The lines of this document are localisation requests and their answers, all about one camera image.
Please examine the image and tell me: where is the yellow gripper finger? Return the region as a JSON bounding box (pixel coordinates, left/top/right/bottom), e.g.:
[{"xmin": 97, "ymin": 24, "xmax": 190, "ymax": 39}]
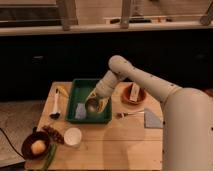
[
  {"xmin": 100, "ymin": 98, "xmax": 109, "ymax": 112},
  {"xmin": 85, "ymin": 92, "xmax": 96, "ymax": 101}
]

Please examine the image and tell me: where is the dark metal cup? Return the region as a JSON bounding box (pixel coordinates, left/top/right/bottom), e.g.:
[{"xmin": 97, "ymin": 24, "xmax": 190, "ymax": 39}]
[{"xmin": 85, "ymin": 99, "xmax": 100, "ymax": 114}]

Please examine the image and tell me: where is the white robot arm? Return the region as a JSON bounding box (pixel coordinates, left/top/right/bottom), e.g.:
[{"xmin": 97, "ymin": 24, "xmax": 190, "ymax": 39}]
[{"xmin": 86, "ymin": 55, "xmax": 213, "ymax": 171}]

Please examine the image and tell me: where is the green plastic tray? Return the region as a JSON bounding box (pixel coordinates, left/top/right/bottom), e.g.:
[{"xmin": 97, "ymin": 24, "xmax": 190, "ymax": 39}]
[{"xmin": 66, "ymin": 79, "xmax": 112, "ymax": 124}]

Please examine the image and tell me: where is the grey sponge in tray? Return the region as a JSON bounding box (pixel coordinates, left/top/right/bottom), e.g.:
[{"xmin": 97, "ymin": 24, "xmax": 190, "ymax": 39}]
[{"xmin": 75, "ymin": 103, "xmax": 86, "ymax": 119}]

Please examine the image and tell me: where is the metal fork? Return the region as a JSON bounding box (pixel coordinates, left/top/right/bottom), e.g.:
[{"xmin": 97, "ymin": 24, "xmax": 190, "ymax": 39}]
[{"xmin": 116, "ymin": 112, "xmax": 144, "ymax": 119}]

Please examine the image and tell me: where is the orange bowl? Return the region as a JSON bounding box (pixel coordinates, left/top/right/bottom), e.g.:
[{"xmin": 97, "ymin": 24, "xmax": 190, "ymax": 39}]
[{"xmin": 121, "ymin": 83, "xmax": 146, "ymax": 105}]

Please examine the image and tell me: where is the white box in bowl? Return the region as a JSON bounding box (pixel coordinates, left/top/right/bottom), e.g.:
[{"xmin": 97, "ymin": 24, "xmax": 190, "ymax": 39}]
[{"xmin": 130, "ymin": 83, "xmax": 140, "ymax": 102}]

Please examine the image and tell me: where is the yellow banana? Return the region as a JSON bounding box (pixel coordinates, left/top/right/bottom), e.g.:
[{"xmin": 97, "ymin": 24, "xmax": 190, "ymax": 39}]
[{"xmin": 56, "ymin": 86, "xmax": 69, "ymax": 98}]

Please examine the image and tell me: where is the white cup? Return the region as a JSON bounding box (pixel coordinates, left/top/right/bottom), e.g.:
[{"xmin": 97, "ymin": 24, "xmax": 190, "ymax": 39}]
[{"xmin": 64, "ymin": 128, "xmax": 82, "ymax": 147}]

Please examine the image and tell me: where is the grey folded cloth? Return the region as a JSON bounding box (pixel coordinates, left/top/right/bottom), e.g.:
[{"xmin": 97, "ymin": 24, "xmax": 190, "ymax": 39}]
[{"xmin": 144, "ymin": 108, "xmax": 163, "ymax": 129}]

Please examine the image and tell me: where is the green onion stalk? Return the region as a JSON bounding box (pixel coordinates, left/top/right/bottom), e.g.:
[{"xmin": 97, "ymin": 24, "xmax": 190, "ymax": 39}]
[{"xmin": 41, "ymin": 144, "xmax": 57, "ymax": 171}]

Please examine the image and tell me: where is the yellow potato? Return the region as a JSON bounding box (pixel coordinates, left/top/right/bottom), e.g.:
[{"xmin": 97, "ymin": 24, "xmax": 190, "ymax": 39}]
[{"xmin": 31, "ymin": 140, "xmax": 46, "ymax": 155}]

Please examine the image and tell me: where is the dark brown bowl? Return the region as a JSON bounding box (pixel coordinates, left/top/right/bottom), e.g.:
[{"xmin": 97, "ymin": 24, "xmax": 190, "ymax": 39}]
[{"xmin": 21, "ymin": 131, "xmax": 50, "ymax": 160}]

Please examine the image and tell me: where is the black cable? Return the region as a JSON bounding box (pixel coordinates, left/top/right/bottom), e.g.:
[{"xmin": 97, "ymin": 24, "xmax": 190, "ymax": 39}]
[{"xmin": 0, "ymin": 128, "xmax": 26, "ymax": 162}]

